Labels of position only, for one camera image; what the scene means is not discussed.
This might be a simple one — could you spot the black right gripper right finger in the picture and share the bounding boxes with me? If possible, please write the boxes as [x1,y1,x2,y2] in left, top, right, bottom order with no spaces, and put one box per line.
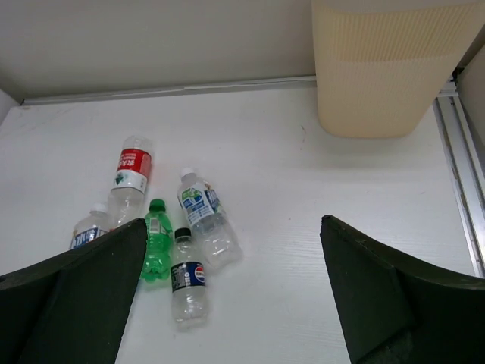
[320,215,484,363]

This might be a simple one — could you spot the green plastic soda bottle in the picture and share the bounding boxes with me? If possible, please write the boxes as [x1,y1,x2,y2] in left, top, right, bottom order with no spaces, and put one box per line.
[141,199,174,283]

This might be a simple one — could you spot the grapefruit label clear bottle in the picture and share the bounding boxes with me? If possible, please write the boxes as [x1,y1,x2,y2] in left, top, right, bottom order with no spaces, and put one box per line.
[70,202,111,249]

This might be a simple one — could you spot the green white label bottle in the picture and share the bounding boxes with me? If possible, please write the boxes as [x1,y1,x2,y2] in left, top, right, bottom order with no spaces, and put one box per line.
[177,168,243,272]

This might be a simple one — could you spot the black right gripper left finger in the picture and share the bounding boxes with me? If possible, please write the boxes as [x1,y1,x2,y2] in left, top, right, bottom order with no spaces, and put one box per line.
[1,218,147,363]

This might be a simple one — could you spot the black label pepsi bottle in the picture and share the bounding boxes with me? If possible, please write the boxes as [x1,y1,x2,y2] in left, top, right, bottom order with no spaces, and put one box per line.
[171,227,209,329]

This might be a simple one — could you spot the cream plastic waste bin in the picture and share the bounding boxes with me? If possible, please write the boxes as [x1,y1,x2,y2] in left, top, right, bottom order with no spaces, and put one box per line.
[311,1,484,138]

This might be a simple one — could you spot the red label clear bottle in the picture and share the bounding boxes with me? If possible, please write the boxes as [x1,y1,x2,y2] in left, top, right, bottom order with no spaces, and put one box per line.
[108,136,154,229]

